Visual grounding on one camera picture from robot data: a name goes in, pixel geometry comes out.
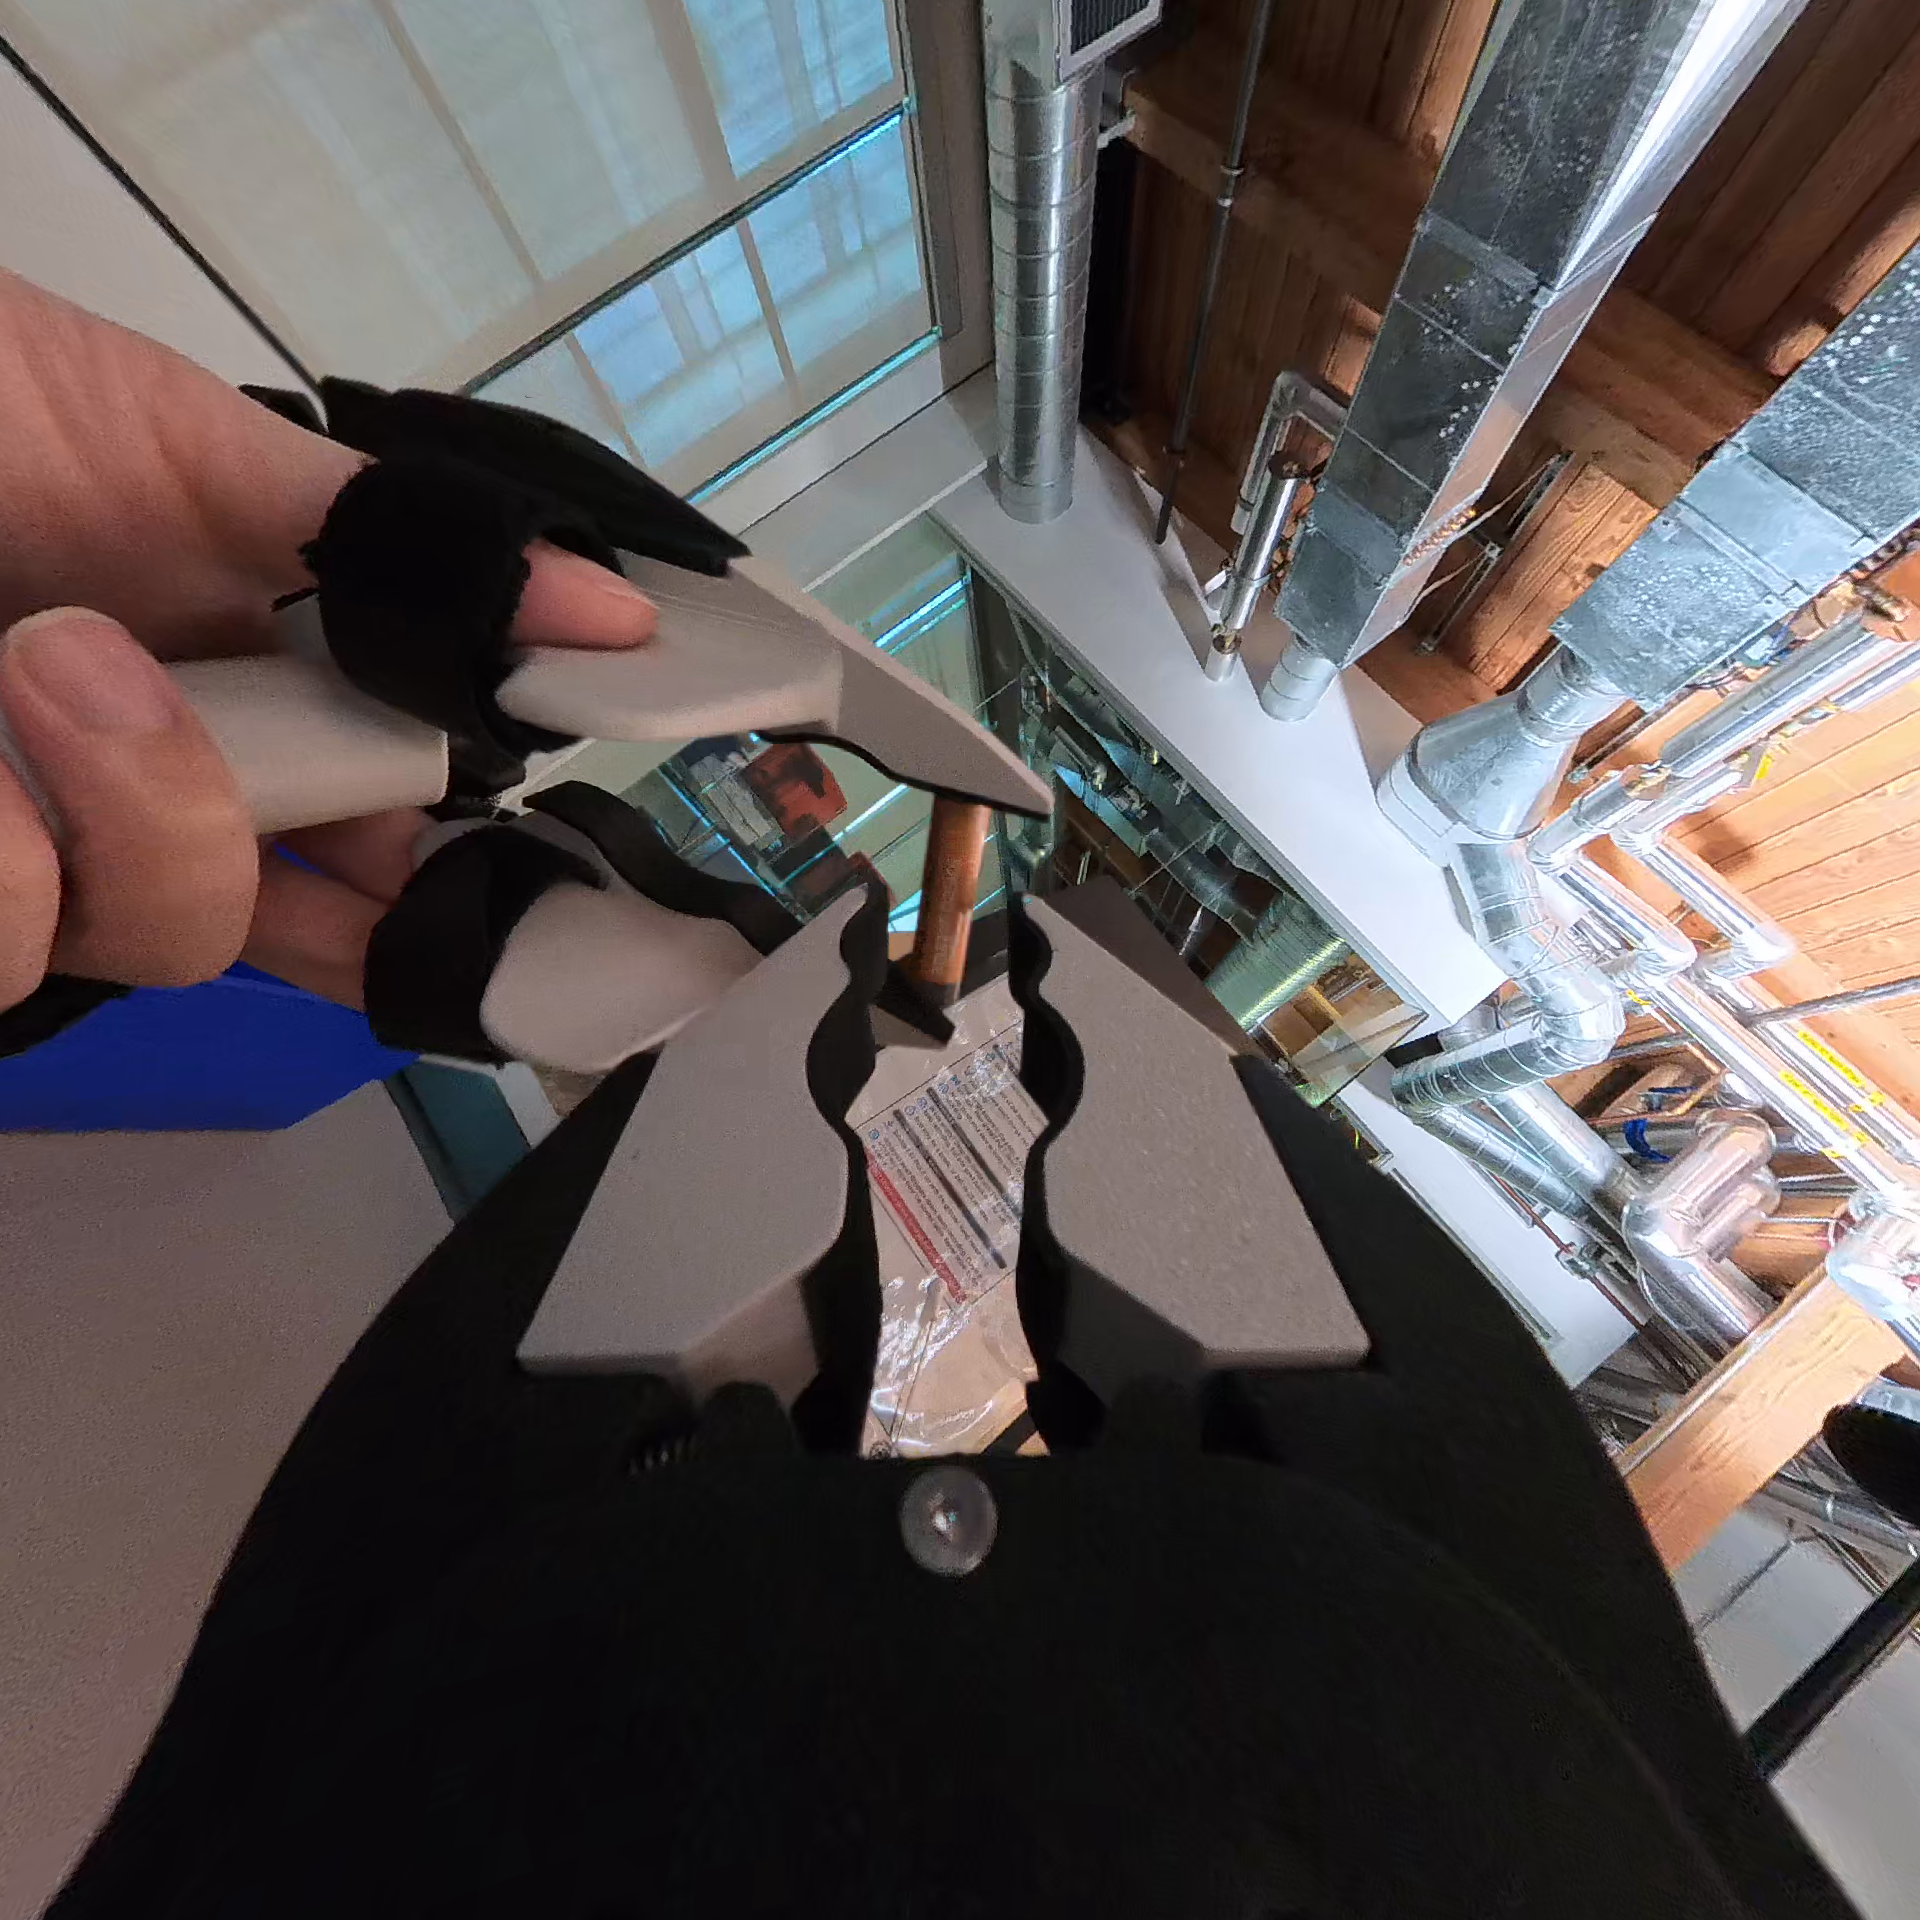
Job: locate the rectangular silver duct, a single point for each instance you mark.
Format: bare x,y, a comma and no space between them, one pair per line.
1768,513
1472,298

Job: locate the black floor lamp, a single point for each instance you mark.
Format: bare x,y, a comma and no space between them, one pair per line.
1833,1668

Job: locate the metal pipe fixture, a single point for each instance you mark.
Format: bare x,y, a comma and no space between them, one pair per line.
1277,526

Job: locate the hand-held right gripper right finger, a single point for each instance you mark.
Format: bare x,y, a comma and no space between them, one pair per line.
1201,1201

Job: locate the black copper battery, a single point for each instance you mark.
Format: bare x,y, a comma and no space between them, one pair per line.
944,900

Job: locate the dark teal mat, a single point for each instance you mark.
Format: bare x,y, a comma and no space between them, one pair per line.
462,1124

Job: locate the red equipment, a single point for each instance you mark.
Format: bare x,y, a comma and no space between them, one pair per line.
788,795

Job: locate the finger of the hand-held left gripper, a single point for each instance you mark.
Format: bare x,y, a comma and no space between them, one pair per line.
601,972
751,661

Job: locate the round silver air duct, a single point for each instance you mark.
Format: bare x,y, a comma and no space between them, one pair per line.
1036,298

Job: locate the blue storage bin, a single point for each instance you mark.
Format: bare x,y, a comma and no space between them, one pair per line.
181,1064

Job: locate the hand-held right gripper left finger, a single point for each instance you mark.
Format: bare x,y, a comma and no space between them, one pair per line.
691,1201

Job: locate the silver insulated pipes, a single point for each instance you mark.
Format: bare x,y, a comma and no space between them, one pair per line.
1695,1201

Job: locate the person's left hand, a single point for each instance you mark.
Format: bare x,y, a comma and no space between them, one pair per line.
122,496

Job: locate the large paned window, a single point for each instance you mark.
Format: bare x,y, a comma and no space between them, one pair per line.
452,153

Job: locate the thin black pipe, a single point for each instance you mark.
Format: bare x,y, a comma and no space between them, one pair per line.
1224,208

